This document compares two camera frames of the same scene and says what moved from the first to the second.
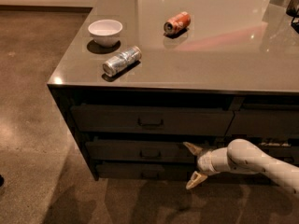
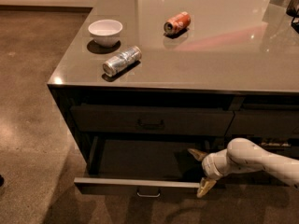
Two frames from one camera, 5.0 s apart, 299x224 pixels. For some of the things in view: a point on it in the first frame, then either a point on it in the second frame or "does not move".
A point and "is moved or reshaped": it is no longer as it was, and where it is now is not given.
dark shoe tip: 1,181 does not move
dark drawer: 140,151 is moved or reshaped
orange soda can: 177,23 does not move
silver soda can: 121,61 does not move
